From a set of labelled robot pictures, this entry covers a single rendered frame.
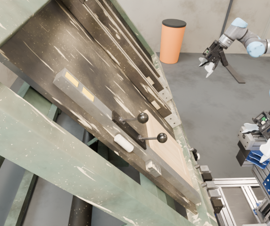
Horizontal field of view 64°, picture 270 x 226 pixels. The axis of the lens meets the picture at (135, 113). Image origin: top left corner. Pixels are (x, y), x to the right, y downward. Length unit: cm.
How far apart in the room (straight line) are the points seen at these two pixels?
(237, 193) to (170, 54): 303
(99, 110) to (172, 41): 378
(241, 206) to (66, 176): 185
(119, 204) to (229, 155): 230
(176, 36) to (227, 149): 239
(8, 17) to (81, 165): 35
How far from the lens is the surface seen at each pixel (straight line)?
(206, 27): 519
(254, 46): 129
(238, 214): 217
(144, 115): 69
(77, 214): 140
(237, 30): 139
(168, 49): 448
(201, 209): 126
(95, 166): 54
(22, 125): 46
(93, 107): 71
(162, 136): 76
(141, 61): 164
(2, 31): 50
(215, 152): 282
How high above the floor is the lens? 196
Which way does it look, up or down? 39 degrees down
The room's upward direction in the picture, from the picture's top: 3 degrees clockwise
